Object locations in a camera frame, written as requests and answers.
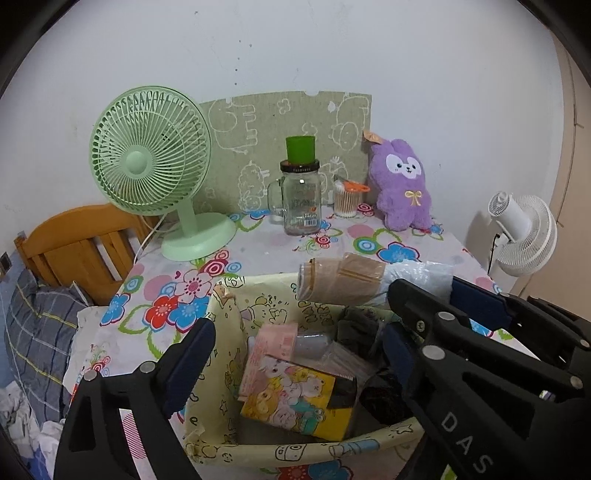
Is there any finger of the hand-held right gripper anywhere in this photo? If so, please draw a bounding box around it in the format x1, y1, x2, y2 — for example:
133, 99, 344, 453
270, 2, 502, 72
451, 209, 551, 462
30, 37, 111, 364
452, 277, 591, 352
388, 278, 591, 400

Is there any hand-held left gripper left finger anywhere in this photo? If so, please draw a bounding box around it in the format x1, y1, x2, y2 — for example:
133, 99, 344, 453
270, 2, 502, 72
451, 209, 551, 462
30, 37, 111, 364
55, 318, 217, 480

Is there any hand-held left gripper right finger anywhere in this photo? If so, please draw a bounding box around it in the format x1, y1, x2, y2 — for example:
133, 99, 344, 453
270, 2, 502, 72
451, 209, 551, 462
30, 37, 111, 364
382, 322, 411, 386

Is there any grey sock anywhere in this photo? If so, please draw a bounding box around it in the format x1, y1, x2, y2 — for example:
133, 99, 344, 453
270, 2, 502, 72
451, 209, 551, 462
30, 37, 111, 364
336, 308, 391, 358

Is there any black cloth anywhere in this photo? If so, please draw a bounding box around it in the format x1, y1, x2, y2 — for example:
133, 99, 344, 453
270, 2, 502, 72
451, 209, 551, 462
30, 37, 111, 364
360, 369, 416, 423

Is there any yellow cartoon printed box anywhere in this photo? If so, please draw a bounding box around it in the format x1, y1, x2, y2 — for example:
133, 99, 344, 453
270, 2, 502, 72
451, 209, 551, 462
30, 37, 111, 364
185, 272, 426, 472

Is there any pink dotted packet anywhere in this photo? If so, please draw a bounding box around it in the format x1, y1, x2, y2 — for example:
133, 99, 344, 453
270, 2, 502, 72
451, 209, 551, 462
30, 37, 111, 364
238, 323, 298, 402

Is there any translucent plastic bag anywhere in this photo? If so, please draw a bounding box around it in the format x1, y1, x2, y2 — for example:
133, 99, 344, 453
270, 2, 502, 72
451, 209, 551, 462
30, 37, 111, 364
295, 331, 370, 374

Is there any clear bag with beige cloth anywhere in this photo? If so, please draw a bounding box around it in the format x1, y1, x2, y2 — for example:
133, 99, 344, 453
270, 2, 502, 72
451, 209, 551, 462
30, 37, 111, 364
295, 253, 455, 309

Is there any yellow cartoon tissue pack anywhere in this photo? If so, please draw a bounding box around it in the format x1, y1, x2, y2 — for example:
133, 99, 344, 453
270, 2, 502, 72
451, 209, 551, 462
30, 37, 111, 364
240, 360, 358, 441

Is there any white clip fan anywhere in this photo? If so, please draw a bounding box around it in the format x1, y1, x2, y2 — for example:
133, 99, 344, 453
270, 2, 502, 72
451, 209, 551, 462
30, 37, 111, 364
488, 191, 558, 277

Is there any purple plush bunny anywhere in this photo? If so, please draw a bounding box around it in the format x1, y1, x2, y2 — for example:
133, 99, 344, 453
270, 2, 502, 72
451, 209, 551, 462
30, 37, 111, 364
364, 130, 435, 232

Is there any floral tablecloth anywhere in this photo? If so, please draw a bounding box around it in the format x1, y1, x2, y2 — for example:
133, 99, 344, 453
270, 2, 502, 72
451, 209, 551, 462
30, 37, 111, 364
62, 210, 513, 480

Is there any beige door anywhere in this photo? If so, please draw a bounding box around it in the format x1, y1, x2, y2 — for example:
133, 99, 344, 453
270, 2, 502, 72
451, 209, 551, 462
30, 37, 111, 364
522, 37, 591, 296

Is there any grey plaid pillow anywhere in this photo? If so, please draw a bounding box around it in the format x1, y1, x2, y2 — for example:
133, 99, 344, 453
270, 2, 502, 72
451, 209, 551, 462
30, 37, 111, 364
2, 268, 93, 421

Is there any cotton swab jar orange lid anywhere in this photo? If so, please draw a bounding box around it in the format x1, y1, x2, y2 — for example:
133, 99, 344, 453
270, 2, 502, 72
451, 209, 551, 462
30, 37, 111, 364
333, 180, 371, 219

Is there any wooden bed headboard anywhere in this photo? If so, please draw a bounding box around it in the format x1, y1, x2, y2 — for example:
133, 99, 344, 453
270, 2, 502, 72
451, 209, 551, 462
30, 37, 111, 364
14, 204, 160, 305

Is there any glass jar mug green lid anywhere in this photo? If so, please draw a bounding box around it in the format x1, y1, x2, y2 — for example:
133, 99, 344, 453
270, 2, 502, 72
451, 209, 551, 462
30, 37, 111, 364
268, 136, 321, 236

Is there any crumpled white grey cloth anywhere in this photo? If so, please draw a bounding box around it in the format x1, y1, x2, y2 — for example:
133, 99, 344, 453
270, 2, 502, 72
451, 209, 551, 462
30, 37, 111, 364
0, 383, 65, 462

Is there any green desk fan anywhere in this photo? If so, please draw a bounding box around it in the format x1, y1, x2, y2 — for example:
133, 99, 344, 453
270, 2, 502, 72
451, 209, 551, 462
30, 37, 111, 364
89, 87, 238, 261

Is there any green cartoon printed board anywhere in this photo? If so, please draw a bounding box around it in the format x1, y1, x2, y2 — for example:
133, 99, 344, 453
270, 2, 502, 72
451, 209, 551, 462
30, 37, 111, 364
198, 91, 372, 215

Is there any white fan power cord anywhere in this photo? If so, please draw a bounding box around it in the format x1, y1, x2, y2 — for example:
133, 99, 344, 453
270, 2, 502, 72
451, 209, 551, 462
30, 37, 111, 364
131, 215, 164, 266

